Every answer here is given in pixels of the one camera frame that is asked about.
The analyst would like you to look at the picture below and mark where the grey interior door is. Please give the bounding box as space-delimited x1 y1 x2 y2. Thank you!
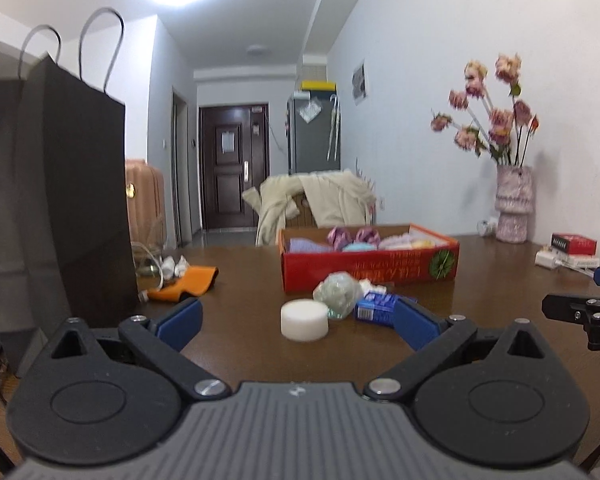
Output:
171 87 189 248

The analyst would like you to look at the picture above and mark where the red box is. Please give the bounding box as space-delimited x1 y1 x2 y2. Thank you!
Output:
551 233 598 256

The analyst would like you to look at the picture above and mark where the beige coat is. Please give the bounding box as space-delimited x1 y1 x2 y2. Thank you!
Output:
242 170 378 247

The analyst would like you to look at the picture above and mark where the purple towel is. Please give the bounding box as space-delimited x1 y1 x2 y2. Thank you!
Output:
287 238 333 254

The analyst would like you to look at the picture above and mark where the orange cloth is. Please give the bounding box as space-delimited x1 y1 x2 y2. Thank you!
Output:
147 266 221 303

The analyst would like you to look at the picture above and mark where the grey refrigerator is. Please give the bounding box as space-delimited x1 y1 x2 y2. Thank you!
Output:
286 92 342 176

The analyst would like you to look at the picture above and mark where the dark brown entrance door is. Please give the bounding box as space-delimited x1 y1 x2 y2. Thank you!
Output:
198 105 270 231

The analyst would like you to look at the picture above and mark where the wall poster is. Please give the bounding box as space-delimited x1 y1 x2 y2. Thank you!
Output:
352 60 369 106

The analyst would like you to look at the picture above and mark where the pink white vase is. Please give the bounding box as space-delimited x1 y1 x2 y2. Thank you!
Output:
495 165 534 244

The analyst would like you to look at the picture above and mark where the black paper bag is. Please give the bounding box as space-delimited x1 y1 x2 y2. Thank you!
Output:
0 7 141 376

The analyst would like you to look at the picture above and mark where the orange cardboard box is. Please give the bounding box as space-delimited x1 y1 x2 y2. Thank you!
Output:
278 223 461 293

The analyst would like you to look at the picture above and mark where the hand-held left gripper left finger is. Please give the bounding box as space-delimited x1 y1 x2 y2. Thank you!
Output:
45 297 231 402

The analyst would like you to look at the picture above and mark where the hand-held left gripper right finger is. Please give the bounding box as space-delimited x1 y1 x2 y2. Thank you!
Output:
364 297 556 404

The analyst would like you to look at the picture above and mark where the pink suitcase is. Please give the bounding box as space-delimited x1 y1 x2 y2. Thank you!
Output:
125 158 167 251

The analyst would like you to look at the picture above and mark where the bunch of pink flowers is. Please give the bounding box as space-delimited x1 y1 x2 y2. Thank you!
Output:
430 52 541 167

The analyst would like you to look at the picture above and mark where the white charger cable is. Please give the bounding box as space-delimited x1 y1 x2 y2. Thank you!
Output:
132 242 191 282

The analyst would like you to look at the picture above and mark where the clear mesh bath ball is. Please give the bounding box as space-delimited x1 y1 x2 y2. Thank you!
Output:
313 272 363 321

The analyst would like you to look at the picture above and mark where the pink towel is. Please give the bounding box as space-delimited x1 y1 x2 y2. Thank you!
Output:
378 232 433 250

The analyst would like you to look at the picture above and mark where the blue tissue packet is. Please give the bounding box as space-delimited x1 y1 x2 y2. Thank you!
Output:
354 292 401 328

